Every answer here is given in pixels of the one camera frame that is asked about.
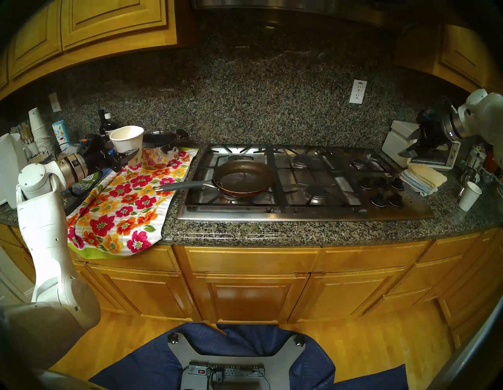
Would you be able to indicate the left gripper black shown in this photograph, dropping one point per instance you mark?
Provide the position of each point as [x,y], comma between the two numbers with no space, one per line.
[98,159]

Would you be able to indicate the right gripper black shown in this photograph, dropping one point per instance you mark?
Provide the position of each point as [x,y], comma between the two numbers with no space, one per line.
[431,131]

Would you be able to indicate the white paper cup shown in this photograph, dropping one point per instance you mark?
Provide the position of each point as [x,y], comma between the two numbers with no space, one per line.
[469,196]
[127,139]

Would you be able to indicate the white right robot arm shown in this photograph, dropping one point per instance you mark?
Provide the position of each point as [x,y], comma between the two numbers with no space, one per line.
[481,114]

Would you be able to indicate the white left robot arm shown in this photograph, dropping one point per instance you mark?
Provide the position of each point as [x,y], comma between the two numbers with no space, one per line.
[43,236]

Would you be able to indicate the leaf patterned cup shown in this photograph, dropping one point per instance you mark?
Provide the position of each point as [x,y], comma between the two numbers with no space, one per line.
[61,135]

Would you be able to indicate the white toaster oven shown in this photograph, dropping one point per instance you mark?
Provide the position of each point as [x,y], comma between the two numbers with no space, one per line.
[397,141]

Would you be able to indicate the stainless steel saucepan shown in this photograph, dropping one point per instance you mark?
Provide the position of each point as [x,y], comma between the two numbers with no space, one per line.
[159,151]

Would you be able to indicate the labelled bottle white cap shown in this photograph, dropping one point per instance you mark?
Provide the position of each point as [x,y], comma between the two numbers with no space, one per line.
[112,126]

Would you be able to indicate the yellow folded towel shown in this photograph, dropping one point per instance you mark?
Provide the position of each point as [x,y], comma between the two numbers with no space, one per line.
[428,175]

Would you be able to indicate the blue foil box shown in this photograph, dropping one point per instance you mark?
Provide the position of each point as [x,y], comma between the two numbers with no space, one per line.
[94,177]

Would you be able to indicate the blue striped folded towel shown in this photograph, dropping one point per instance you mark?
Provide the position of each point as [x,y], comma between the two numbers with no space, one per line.
[414,184]

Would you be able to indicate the black cast iron grate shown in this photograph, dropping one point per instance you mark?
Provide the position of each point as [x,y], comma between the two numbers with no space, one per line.
[377,165]
[283,196]
[271,173]

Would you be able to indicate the dark glass bottle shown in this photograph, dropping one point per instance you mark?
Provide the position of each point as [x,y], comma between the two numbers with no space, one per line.
[102,122]

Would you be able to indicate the floral kitchen towel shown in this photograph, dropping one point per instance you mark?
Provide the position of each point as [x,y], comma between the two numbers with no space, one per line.
[129,212]

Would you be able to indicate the red bottle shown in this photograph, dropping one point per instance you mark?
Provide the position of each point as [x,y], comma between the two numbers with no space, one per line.
[492,162]

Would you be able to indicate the stack of paper cups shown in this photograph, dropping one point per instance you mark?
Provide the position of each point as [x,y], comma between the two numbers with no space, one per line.
[39,129]

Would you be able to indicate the white utensil mug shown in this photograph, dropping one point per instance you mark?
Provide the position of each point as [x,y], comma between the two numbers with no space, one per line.
[32,149]

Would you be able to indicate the wooden chopsticks bundle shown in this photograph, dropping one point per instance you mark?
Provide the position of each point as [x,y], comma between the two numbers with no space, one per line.
[25,133]

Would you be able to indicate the white paper towel roll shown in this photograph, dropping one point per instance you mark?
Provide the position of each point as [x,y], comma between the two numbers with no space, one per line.
[10,173]

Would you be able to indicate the red nonstick frying pan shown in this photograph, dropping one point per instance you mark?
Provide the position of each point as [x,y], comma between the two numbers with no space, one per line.
[243,179]

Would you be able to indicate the stainless steel gas cooktop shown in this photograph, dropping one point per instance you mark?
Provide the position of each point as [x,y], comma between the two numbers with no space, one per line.
[306,214]

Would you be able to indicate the wooden base cabinet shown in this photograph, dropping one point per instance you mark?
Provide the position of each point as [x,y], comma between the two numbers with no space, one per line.
[251,283]

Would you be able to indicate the steel range hood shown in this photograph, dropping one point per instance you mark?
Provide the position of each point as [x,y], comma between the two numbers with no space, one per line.
[275,6]

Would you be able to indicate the blue moving blanket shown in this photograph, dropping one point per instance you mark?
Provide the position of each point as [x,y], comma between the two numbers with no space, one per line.
[149,361]

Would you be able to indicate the black power strip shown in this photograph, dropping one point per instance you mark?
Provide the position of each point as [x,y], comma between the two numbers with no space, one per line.
[235,370]

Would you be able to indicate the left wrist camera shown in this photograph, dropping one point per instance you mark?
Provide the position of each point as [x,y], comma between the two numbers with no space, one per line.
[91,142]

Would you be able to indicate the white wall outlet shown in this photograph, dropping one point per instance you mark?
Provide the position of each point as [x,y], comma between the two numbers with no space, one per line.
[358,91]

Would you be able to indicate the white light switch plate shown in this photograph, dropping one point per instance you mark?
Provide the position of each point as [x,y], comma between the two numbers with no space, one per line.
[55,102]

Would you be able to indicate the wooden wall cabinet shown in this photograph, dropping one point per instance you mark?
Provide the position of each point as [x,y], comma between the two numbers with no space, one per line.
[459,55]
[98,19]

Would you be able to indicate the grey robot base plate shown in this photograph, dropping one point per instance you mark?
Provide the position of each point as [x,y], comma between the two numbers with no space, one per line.
[235,355]

